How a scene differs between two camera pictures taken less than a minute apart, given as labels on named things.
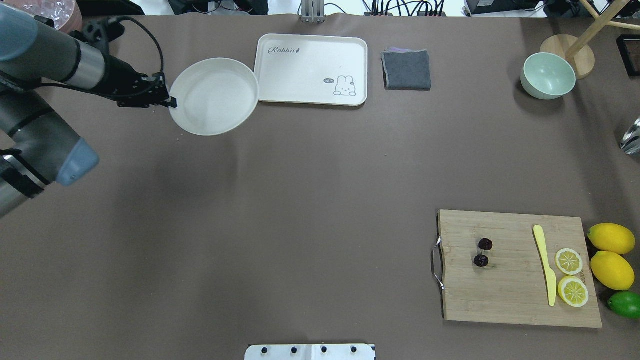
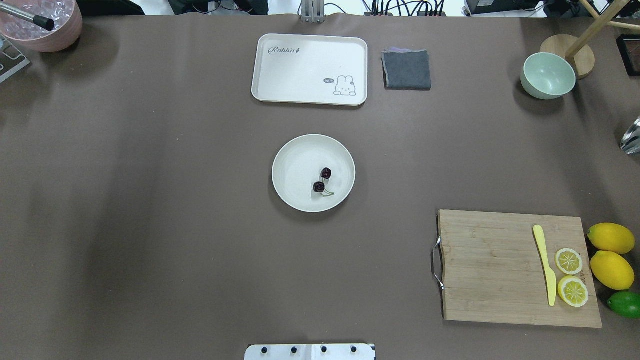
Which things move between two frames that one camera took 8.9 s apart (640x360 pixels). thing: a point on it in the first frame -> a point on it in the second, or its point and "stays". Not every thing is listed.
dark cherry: (481, 260) -> (319, 187)
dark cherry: (485, 244) -> (326, 173)
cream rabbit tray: (312, 69) stays
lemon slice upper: (573, 291) stays
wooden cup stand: (572, 47) stays
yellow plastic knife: (552, 279) stays
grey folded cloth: (406, 69) stays
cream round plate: (214, 96) -> (297, 164)
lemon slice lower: (568, 261) stays
